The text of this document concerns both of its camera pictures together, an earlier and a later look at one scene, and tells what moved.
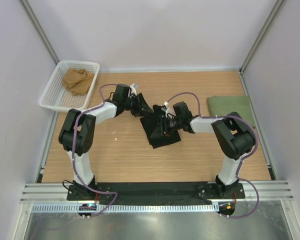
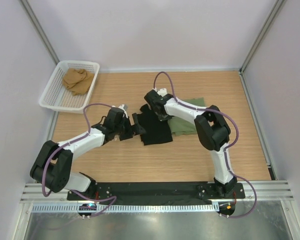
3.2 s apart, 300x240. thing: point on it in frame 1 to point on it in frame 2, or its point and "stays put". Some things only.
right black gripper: (161, 126) to (164, 117)
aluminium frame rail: (272, 192) stays put
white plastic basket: (70, 86) stays put
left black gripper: (142, 109) to (133, 130)
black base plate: (154, 191) stays put
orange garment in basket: (77, 81) stays put
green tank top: (223, 105) to (179, 127)
